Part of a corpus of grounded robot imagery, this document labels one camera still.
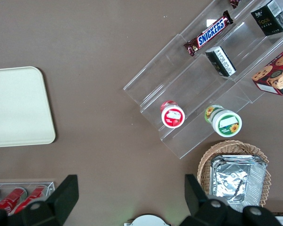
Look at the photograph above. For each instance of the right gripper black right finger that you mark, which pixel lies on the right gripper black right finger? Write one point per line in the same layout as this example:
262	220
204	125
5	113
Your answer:
198	202

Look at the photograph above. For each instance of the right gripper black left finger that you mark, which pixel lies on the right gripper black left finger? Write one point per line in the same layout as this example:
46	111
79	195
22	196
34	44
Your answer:
61	200

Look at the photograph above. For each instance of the small black carton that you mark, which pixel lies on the small black carton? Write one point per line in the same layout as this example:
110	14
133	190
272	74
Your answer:
270	18
220	61

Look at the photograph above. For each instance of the red-lid yogurt cup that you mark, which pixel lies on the red-lid yogurt cup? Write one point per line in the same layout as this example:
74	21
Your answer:
173	117

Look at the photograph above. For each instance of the red chocolate chip cookie box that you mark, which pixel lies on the red chocolate chip cookie box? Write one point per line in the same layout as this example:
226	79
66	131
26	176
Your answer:
276	75

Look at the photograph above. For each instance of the Snickers chocolate bar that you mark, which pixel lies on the Snickers chocolate bar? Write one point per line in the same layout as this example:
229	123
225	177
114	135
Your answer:
208	33
234	2

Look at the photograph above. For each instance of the red cola bottle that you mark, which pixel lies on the red cola bottle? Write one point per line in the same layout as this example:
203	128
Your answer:
30	199
9	200

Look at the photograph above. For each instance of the beige plastic tray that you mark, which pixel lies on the beige plastic tray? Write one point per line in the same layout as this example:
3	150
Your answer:
19	106

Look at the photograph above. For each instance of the aluminium foil container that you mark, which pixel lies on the aluminium foil container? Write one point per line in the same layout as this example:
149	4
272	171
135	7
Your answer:
235	183

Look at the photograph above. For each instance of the green-lid sunflower cup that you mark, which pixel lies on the green-lid sunflower cup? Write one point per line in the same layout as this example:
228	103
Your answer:
227	123

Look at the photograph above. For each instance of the clear acrylic bottle rack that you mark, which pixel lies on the clear acrylic bottle rack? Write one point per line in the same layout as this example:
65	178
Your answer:
50	186

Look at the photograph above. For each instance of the clear acrylic stepped shelf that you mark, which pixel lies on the clear acrylic stepped shelf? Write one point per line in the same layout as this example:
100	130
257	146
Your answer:
155	77

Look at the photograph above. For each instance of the light wicker basket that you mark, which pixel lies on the light wicker basket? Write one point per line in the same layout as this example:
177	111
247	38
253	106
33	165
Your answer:
226	147

